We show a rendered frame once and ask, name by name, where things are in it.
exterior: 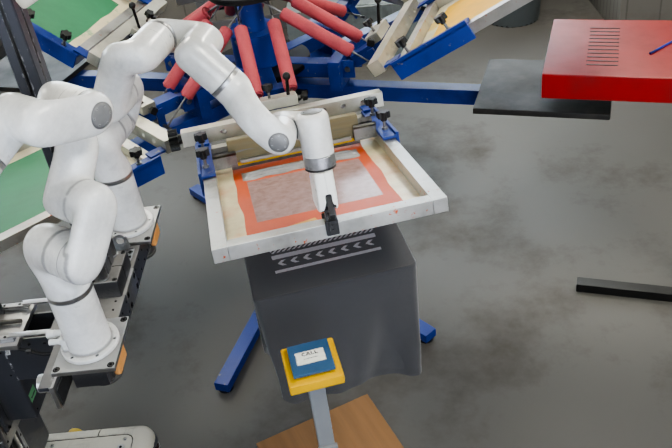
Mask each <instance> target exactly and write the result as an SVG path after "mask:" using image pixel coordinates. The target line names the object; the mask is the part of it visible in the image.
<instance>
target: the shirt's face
mask: <svg viewBox="0 0 672 448"><path fill-rule="evenodd" d="M372 229H373V231H374V233H375V236H376V238H377V240H378V242H379V244H380V247H381V249H382V250H381V251H376V252H372V253H368V254H363V255H359V256H355V257H350V258H346V259H342V260H338V261H333V262H329V263H325V264H320V265H316V266H312V267H307V268H303V269H299V270H294V271H290V272H286V273H281V274H277V275H276V273H275V269H274V265H273V262H272V258H271V254H270V252H266V253H261V254H257V255H253V256H248V257H246V258H247V263H248V267H249V272H250V277H251V281H252V286H253V291H254V296H255V298H256V299H264V298H269V297H273V296H277V295H281V294H286V293H290V292H294V291H298V290H303V289H307V288H311V287H315V286H320V285H324V284H328V283H332V282H337V281H341V280H345V279H349V278H354V277H358V276H362V275H366V274H371V273H375V272H379V271H383V270H388V269H392V268H396V267H400V266H405V265H409V264H412V263H413V258H412V256H411V254H410V252H409V250H408V248H407V246H406V244H405V242H404V240H403V238H402V236H401V234H400V232H399V230H398V228H397V226H396V224H395V223H393V224H388V225H384V226H380V227H375V228H372Z"/></svg>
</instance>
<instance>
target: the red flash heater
mask: <svg viewBox="0 0 672 448"><path fill-rule="evenodd" d="M671 40H672V21H670V20H575V19H554V21H553V26H552V30H551V35H550V40H549V44H548V49H547V54H546V58H545V63H544V68H543V72H542V89H541V98H552V99H577V100H602V101H627V102H652V103H672V43H670V44H669V45H667V46H665V47H663V48H661V49H659V50H658V51H656V52H654V53H652V54H649V52H651V51H653V50H655V49H657V48H659V47H660V46H662V45H664V44H666V43H668V42H670V41H671Z"/></svg>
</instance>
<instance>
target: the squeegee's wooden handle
mask: <svg viewBox="0 0 672 448"><path fill-rule="evenodd" d="M329 122H330V128H331V134H332V139H337V138H341V137H346V136H351V138H354V133H353V126H354V125H358V119H357V114H356V113H355V112H351V113H346V114H341V115H337V116H332V117H329ZM226 144H227V148H228V152H231V151H235V153H236V157H237V162H238V163H239V162H241V161H240V159H243V158H248V157H252V156H257V155H262V154H266V153H270V152H268V151H266V150H265V149H263V148H262V147H261V146H260V145H259V144H257V143H256V142H255V141H254V140H253V139H252V138H250V137H249V136H248V135H247V134H246V135H241V136H236V137H231V138H227V139H226Z"/></svg>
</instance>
